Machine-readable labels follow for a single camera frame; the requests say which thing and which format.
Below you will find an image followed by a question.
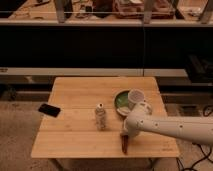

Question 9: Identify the white paper cup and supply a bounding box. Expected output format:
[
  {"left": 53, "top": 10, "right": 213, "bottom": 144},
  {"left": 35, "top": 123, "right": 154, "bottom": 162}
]
[{"left": 128, "top": 89, "right": 145, "bottom": 109}]

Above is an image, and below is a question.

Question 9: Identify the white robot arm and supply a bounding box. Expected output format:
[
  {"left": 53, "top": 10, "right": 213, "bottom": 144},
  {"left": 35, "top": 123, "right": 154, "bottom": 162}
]
[{"left": 122, "top": 102, "right": 213, "bottom": 146}]

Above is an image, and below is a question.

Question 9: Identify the wooden table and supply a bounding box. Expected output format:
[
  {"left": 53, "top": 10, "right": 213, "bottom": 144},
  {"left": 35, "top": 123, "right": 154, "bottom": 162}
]
[{"left": 30, "top": 76, "right": 181, "bottom": 171}]

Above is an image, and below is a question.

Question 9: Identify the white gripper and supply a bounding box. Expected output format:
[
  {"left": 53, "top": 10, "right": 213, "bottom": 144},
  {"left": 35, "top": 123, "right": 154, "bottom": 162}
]
[{"left": 121, "top": 122, "right": 140, "bottom": 138}]

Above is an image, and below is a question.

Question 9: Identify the clear spice shaker bottle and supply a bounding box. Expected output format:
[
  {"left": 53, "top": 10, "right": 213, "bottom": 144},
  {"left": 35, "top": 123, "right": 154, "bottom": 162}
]
[{"left": 95, "top": 103, "right": 106, "bottom": 131}]

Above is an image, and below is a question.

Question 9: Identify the green plate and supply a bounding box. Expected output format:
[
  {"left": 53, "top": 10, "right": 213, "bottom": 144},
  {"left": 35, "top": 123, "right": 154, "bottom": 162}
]
[{"left": 114, "top": 90, "right": 131, "bottom": 117}]

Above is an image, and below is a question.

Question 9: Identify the black smartphone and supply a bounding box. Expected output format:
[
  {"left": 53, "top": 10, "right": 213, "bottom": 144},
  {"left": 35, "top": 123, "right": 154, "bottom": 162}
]
[{"left": 38, "top": 104, "right": 61, "bottom": 117}]

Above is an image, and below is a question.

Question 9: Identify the black floor cable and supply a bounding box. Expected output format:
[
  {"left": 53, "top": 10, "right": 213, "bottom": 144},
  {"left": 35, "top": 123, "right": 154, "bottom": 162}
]
[{"left": 175, "top": 105, "right": 213, "bottom": 171}]

